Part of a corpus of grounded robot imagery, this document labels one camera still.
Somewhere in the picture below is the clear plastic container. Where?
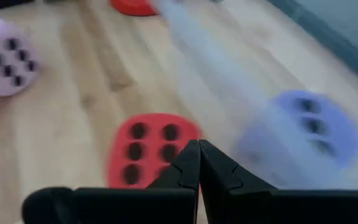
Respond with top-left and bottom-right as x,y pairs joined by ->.
152,0 -> 358,190

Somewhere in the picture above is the large purple foam die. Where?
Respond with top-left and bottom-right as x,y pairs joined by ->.
233,89 -> 358,189

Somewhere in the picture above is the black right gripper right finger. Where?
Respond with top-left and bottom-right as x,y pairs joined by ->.
199,139 -> 358,224

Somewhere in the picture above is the large red foam die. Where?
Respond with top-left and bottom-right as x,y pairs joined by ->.
105,113 -> 203,190

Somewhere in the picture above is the red desk lamp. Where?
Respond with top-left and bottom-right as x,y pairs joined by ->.
109,0 -> 158,17

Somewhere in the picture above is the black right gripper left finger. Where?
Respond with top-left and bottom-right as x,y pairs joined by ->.
21,139 -> 202,224

